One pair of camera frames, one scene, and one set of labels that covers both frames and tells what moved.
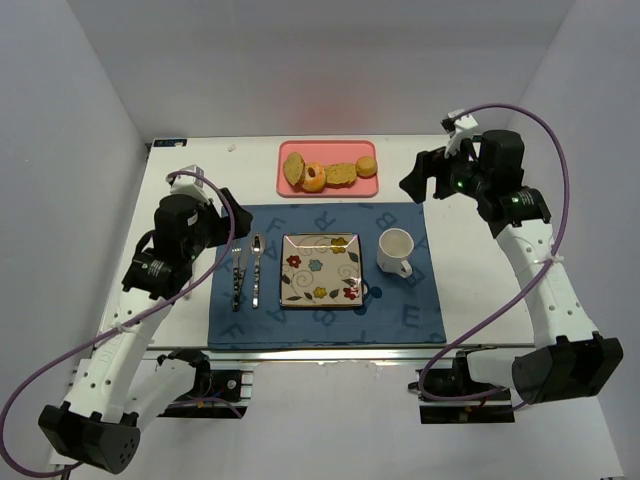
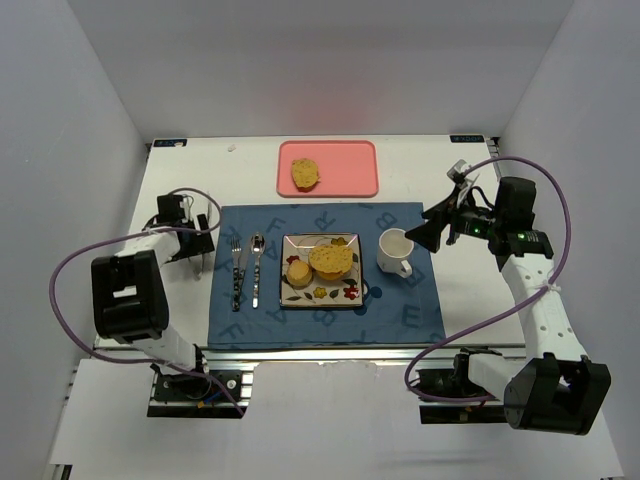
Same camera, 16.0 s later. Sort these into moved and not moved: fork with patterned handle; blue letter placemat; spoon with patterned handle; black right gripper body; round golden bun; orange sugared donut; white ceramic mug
Moved: round golden bun; black right gripper body; orange sugared donut
Not moved: white ceramic mug; blue letter placemat; fork with patterned handle; spoon with patterned handle
